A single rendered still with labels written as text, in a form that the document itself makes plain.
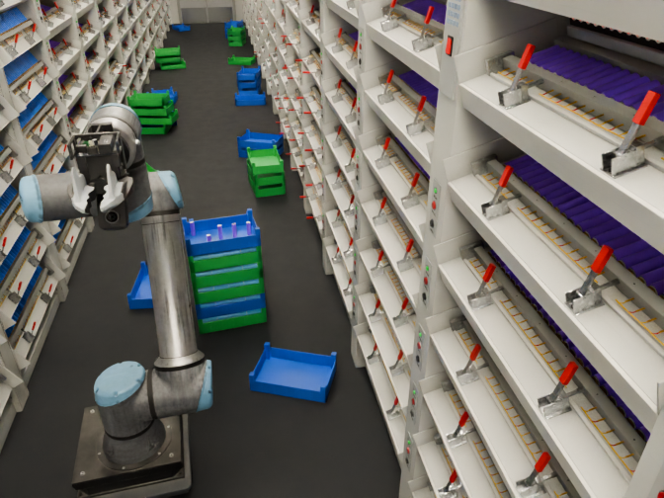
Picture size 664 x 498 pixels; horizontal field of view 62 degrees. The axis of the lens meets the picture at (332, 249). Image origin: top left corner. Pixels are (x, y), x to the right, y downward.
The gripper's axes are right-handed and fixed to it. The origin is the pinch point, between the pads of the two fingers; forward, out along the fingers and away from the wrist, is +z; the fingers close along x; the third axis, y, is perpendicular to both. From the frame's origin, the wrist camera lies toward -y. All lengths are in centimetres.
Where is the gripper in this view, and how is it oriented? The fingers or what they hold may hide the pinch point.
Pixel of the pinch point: (95, 210)
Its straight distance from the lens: 85.4
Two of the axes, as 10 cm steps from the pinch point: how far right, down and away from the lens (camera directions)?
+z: 2.3, 4.8, -8.5
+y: -0.1, -8.7, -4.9
